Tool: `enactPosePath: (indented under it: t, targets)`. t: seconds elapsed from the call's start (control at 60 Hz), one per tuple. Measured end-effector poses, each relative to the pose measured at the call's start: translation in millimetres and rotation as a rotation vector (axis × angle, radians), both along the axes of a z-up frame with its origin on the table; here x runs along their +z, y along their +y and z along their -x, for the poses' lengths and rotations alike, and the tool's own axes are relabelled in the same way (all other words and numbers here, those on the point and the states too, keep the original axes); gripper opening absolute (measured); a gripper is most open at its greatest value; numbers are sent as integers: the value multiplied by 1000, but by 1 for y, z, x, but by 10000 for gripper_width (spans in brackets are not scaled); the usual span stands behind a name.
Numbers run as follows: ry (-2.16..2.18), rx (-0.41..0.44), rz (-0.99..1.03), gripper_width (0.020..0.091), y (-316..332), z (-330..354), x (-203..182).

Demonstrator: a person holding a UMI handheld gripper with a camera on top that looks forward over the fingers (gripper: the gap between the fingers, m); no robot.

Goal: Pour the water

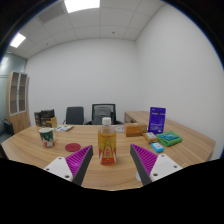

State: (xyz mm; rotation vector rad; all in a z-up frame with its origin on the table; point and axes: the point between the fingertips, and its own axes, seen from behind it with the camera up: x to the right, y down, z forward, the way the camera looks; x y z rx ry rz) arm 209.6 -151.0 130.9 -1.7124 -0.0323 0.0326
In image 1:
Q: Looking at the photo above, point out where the purple standing package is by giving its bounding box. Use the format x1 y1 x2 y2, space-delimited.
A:
147 106 167 135

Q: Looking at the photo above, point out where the yellow-labelled clear drink bottle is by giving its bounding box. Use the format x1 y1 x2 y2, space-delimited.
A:
97 116 118 166

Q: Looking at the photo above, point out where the silver desk cable grommet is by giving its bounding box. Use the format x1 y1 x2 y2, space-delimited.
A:
134 170 144 183

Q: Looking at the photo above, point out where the narrow ceiling light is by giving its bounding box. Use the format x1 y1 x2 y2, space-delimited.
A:
9 32 27 49

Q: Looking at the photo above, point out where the green and white mug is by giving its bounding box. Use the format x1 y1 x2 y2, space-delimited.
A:
38 126 57 149

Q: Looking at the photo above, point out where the orange-brown box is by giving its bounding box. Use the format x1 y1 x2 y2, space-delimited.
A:
124 122 148 138

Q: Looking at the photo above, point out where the wooden shelf unit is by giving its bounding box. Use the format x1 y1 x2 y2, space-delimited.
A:
5 70 31 134

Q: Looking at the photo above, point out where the black mesh-back office chair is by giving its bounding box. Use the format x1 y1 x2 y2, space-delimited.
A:
84 103 124 126

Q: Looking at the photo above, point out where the round white disc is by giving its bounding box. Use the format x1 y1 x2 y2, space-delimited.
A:
114 125 126 134

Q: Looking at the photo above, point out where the small beige box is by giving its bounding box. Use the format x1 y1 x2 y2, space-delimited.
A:
142 131 159 144

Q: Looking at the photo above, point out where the flat round red coaster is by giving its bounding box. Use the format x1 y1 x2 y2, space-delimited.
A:
64 142 82 153

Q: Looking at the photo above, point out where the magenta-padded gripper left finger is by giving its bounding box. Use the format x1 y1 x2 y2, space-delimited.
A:
43 144 95 187

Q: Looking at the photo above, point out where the ceiling air vent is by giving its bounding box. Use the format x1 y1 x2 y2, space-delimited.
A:
36 1 66 24

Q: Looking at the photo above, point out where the white printed leaflet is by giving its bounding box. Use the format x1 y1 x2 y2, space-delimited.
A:
54 124 75 132

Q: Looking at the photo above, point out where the brown cardboard box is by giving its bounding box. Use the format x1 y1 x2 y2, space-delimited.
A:
41 116 58 129

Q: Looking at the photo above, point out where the large square ceiling light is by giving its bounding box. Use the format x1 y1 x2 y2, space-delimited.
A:
63 0 101 14

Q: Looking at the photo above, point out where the black flat box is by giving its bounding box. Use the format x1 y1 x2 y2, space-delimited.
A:
40 109 56 120

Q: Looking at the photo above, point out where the small blue box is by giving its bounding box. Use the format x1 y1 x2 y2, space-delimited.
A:
150 141 165 154

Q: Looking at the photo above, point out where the black padded office chair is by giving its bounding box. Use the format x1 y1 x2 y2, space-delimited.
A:
62 106 86 126

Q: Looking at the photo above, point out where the tall dark printed box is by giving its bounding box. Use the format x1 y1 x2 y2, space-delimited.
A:
33 111 43 127

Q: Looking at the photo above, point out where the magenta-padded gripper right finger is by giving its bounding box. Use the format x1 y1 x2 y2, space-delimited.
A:
129 143 184 187

